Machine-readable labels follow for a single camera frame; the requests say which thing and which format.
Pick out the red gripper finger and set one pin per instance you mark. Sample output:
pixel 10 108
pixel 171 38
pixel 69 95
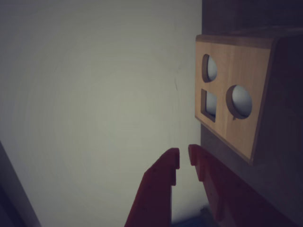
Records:
pixel 156 189
pixel 225 189

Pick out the blue table clamp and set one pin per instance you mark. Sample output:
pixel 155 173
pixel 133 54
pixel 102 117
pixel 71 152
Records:
pixel 189 222

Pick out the wooden shape sorter box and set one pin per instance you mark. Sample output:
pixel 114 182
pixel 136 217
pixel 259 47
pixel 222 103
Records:
pixel 236 75

